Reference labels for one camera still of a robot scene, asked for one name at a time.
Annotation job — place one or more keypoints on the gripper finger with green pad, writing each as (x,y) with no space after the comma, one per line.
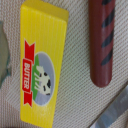
(5,68)

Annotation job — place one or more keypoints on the brown toy sausage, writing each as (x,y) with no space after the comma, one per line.
(101,37)

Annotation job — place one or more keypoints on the beige woven placemat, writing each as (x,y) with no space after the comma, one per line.
(79,102)

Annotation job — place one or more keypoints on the yellow toy butter block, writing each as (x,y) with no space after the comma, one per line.
(43,28)

